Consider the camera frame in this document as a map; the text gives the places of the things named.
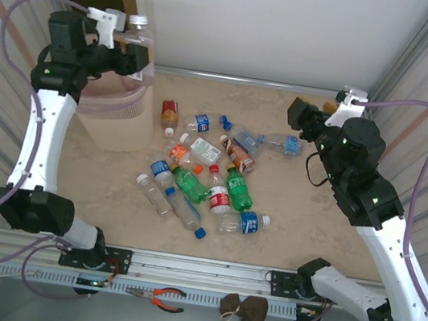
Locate red label bottle red cap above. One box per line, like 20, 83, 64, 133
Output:
201, 163, 238, 217

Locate aluminium table edge strip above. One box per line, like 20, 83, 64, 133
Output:
152, 62, 368, 107

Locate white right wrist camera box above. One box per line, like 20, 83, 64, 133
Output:
324, 82, 372, 133

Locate red orange label tea bottle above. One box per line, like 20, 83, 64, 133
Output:
156, 98, 183, 138

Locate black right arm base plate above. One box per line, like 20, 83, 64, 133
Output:
266, 269, 302, 301

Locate thin black cable loop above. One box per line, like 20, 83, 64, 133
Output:
301, 150, 342, 192

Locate pink plastic waste basket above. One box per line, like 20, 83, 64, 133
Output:
76, 24, 162, 125

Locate white slotted cable duct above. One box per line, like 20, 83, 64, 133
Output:
0, 256, 324, 321

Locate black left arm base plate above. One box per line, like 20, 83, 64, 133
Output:
57, 239, 134, 278

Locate aluminium mounting rail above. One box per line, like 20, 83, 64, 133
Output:
0, 223, 414, 321

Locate clear plastic bottle blue cap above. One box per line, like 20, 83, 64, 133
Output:
158, 185, 207, 233

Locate Pepsi label bottle blue cap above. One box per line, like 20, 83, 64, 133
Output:
183, 108, 231, 139

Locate crushed clear bottle blue cap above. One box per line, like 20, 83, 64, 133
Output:
221, 120, 265, 156

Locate green plastic bottle yellow cap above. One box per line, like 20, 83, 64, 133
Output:
165, 163, 213, 208
219, 162, 259, 215

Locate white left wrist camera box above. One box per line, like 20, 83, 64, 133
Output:
81, 5, 129, 52

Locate orange handled pliers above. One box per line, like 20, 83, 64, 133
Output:
123, 279, 188, 315

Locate clear plastic bottle white cap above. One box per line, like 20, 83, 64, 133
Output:
131, 172, 179, 219
117, 12, 165, 87

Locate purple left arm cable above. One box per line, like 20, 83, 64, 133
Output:
0, 0, 137, 305

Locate white green label clear bottle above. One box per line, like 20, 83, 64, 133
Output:
176, 132, 226, 167

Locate cream ribbed waste bin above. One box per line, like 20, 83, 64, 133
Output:
71, 74, 162, 158

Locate orange label bottle orange cap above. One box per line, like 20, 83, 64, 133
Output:
158, 138, 208, 175

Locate blue label bottle white cap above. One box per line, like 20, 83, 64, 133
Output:
213, 205, 272, 243

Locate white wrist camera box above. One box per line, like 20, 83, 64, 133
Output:
81, 5, 129, 52
324, 82, 372, 133

